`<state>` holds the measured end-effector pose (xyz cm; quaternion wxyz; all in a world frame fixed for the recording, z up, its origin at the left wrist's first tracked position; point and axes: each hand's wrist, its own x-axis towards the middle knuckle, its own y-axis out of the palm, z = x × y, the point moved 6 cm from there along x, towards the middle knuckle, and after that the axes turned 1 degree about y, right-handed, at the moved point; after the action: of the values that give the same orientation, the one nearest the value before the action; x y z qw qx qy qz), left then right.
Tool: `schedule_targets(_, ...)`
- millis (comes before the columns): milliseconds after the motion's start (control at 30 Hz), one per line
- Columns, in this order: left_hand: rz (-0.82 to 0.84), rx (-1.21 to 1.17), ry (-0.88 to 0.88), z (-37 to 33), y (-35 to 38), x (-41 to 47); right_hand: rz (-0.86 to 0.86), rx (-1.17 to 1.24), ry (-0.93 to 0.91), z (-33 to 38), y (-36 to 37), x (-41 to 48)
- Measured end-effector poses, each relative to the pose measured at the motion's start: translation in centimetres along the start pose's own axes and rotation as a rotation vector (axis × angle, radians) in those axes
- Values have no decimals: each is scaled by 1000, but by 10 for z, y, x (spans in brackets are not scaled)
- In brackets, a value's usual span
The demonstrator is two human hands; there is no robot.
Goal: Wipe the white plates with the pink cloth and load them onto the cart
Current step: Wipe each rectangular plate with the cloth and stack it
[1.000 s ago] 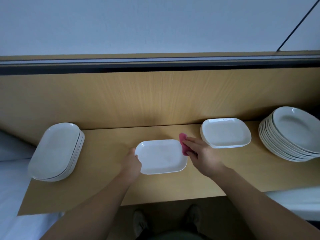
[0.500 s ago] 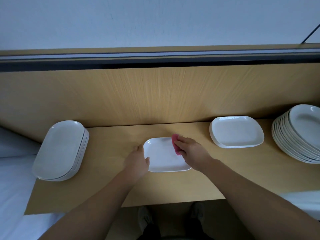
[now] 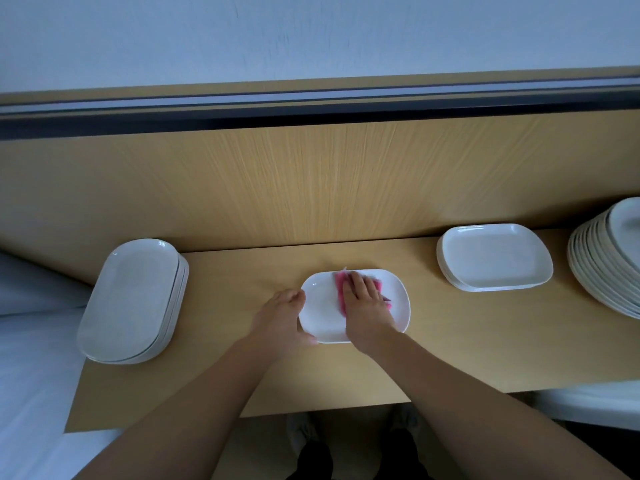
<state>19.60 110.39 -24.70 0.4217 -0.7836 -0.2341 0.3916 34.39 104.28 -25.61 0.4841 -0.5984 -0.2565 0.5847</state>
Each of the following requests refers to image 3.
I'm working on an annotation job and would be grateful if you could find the person's left hand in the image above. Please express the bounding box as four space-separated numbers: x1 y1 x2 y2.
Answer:
248 287 319 361

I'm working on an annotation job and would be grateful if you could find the person's right hand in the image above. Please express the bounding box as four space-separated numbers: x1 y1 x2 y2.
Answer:
340 271 399 356

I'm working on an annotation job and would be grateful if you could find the pink cleaning cloth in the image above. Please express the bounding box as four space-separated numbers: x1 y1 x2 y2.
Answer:
334 269 391 318

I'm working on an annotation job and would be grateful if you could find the white glossy rectangular plate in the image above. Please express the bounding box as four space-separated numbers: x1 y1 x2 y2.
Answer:
298 269 412 345

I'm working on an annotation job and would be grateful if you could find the stack of white rectangular plates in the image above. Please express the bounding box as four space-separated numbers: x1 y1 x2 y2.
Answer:
436 223 554 294

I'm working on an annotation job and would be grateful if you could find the pile of white oblong plates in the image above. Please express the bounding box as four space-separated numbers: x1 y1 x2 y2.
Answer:
77 239 190 366

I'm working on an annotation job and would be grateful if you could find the stack of white round plates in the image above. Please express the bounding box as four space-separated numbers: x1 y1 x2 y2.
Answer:
567 197 640 320

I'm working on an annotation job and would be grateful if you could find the person's left forearm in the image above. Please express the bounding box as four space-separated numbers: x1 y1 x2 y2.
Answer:
75 335 273 480

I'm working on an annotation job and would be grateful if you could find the person's right forearm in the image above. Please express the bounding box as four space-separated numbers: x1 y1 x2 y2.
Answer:
372 335 631 480

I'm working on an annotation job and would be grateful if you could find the grey upholstered headboard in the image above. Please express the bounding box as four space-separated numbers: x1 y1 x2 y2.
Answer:
0 249 91 316

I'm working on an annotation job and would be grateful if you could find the white bed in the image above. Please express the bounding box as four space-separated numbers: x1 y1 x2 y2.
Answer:
0 309 121 480

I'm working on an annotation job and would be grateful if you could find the black wall rail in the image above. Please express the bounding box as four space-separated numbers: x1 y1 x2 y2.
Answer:
0 85 640 141

